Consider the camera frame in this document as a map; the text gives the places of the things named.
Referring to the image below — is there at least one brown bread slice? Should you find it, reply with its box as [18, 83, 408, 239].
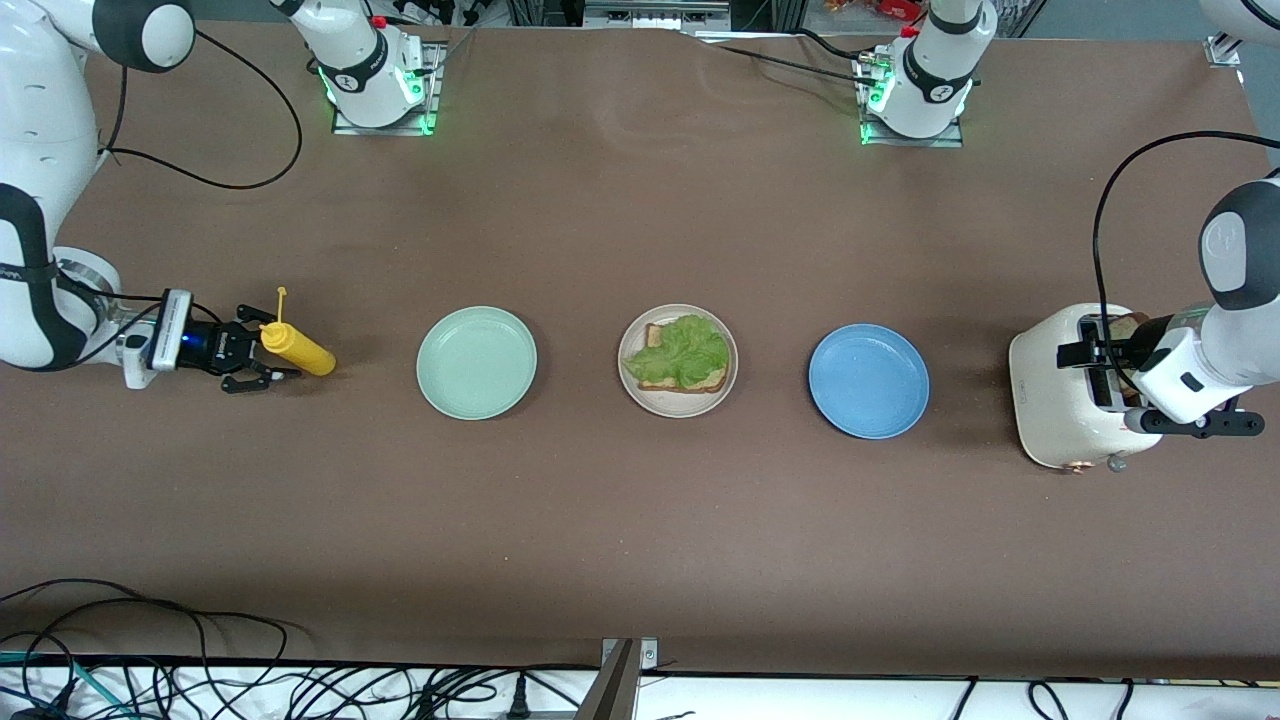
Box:
[1108, 313, 1151, 401]
[640, 322, 729, 394]

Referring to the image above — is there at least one yellow squeeze bottle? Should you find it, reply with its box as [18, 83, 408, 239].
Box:
[259, 288, 337, 378]

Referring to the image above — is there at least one green lettuce leaf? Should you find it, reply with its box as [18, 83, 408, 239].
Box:
[625, 314, 731, 391]

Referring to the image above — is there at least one blue plate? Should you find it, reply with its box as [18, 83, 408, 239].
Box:
[808, 322, 931, 440]

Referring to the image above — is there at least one pale green plate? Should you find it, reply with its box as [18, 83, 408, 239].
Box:
[416, 305, 538, 421]

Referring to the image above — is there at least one beige plate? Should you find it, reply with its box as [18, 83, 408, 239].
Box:
[617, 303, 739, 419]

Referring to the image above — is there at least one white toaster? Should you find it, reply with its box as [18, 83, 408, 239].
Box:
[1008, 303, 1166, 473]

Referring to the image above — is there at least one grey equipment box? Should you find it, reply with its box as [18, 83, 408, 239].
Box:
[585, 0, 731, 29]

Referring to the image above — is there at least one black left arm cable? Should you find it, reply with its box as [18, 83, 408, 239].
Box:
[1091, 130, 1280, 391]

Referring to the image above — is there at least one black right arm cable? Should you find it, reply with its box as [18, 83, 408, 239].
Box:
[60, 28, 304, 346]

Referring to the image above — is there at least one long looping black cable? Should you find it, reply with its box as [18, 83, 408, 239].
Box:
[0, 578, 306, 696]

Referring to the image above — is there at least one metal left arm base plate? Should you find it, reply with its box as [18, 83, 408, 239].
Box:
[858, 55, 966, 149]

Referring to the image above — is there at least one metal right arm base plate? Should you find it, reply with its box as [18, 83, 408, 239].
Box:
[330, 40, 443, 136]

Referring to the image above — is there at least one aluminium frame profile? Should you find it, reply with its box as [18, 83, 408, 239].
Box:
[1205, 0, 1280, 69]

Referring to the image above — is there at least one black cable tangle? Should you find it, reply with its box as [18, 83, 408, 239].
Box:
[150, 660, 601, 720]

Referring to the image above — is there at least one teal cable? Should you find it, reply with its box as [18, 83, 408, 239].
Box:
[0, 650, 136, 719]

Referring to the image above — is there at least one black cable at arm base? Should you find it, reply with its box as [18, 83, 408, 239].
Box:
[690, 30, 881, 86]

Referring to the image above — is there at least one grey metal bracket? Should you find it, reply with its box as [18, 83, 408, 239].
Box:
[575, 638, 659, 720]

